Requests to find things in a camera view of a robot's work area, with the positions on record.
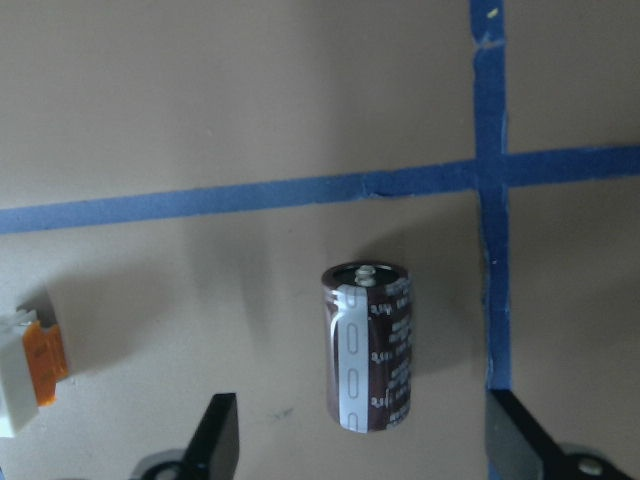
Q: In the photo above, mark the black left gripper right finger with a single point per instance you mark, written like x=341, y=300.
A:
x=518, y=447

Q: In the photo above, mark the white orange terminal block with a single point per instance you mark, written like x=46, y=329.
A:
x=33, y=361

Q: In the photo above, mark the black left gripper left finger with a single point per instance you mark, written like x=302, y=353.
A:
x=212, y=453

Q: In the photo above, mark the brown cylindrical capacitor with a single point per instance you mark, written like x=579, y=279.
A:
x=369, y=328

